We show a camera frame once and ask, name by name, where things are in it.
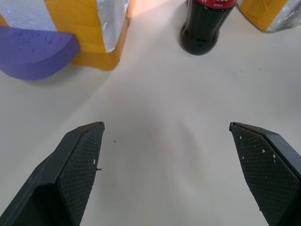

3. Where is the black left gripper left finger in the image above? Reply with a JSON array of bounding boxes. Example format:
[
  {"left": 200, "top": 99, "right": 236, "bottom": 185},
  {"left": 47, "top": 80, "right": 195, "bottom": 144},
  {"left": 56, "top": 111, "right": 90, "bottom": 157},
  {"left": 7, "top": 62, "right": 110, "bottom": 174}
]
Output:
[{"left": 0, "top": 121, "right": 106, "bottom": 226}]

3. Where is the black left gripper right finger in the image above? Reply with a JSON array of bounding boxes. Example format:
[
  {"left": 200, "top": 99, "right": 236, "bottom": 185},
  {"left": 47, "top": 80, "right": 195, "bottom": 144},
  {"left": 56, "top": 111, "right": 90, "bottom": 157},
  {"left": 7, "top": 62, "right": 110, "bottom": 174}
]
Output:
[{"left": 229, "top": 121, "right": 301, "bottom": 226}]

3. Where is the purple foam half-round block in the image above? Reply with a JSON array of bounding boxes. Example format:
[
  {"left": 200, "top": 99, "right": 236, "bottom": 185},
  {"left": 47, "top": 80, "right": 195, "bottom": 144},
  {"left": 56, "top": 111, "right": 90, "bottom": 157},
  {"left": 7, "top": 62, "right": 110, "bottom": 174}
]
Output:
[{"left": 0, "top": 25, "right": 80, "bottom": 81}]

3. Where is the yellow and silver foam block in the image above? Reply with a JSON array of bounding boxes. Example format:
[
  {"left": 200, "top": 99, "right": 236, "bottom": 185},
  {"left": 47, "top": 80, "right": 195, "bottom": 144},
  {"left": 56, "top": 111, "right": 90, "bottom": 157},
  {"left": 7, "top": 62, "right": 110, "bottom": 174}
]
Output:
[{"left": 0, "top": 0, "right": 136, "bottom": 72}]

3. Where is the cola bottle with red label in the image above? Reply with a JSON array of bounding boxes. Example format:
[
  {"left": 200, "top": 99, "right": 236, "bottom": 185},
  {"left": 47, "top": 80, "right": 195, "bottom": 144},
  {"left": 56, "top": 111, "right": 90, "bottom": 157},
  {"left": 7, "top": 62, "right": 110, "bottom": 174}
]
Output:
[{"left": 180, "top": 0, "right": 238, "bottom": 56}]

